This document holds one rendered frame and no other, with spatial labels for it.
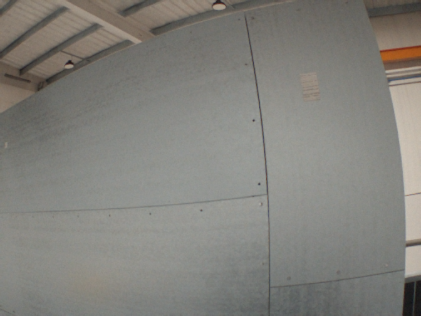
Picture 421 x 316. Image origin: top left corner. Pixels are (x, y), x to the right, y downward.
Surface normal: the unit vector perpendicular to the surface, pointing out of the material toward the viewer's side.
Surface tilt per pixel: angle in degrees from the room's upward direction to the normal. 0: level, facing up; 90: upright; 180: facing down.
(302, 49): 90
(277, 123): 90
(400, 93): 90
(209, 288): 90
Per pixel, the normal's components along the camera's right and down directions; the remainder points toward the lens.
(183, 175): -0.50, -0.11
